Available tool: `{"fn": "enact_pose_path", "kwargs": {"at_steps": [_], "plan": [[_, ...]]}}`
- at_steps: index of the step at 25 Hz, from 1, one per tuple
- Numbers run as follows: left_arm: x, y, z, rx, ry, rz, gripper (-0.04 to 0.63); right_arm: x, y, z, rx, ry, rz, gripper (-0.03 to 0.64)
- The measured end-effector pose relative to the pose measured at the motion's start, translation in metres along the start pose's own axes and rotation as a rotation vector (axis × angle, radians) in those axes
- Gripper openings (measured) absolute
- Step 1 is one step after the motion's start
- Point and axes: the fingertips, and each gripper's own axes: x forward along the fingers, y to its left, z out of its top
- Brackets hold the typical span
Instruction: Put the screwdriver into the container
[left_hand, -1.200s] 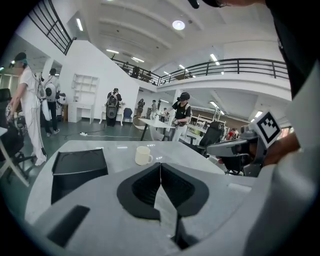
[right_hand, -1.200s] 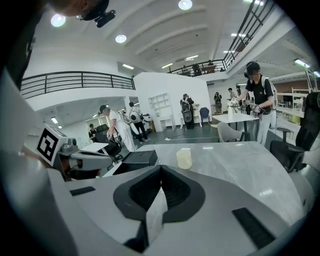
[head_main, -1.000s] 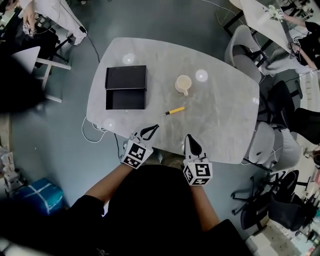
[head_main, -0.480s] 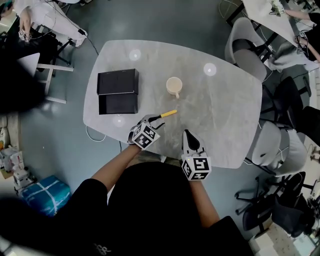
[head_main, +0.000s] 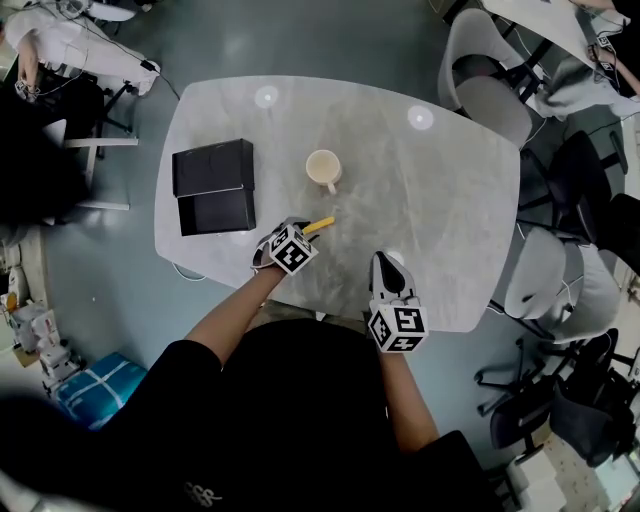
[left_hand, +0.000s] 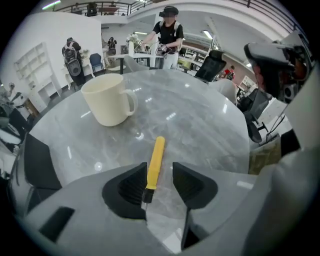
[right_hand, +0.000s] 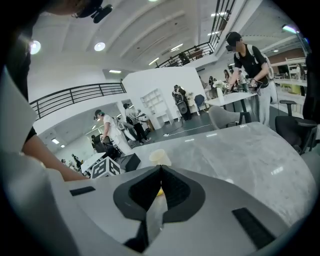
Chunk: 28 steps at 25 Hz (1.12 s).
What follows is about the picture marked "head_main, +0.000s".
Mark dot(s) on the person's right forearm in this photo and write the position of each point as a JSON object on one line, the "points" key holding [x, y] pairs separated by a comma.
{"points": [[407, 400]]}

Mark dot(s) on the cream mug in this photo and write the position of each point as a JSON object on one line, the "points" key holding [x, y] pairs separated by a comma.
{"points": [[324, 169]]}

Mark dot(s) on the black office chair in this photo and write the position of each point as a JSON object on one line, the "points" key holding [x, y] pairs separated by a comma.
{"points": [[560, 405]]}

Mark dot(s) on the white shell chair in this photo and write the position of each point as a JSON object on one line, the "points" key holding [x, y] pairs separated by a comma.
{"points": [[545, 285], [487, 95]]}

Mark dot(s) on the person's black shirt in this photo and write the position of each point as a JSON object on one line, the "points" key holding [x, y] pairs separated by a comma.
{"points": [[275, 430]]}

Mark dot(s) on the person's olive trousers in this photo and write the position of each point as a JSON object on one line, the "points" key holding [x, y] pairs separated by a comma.
{"points": [[305, 312]]}

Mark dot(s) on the black box container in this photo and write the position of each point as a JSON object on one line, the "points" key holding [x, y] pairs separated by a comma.
{"points": [[215, 185]]}

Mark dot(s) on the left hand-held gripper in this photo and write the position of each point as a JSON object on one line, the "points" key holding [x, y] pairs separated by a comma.
{"points": [[287, 252]]}

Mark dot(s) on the white cardboard box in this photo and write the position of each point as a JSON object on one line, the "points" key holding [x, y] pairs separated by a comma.
{"points": [[537, 475]]}

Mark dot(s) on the person's left forearm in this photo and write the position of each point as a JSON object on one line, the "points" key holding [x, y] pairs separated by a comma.
{"points": [[235, 310]]}

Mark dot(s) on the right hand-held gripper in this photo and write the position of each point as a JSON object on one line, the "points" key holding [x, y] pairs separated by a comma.
{"points": [[397, 325]]}

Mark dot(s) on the white frame table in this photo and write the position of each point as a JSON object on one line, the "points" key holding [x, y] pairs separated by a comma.
{"points": [[102, 150]]}

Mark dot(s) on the pile of white boxes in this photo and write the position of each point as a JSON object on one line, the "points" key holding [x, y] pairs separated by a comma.
{"points": [[35, 330]]}

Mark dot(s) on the blue wrapped package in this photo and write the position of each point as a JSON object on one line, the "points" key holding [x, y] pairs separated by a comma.
{"points": [[100, 390]]}

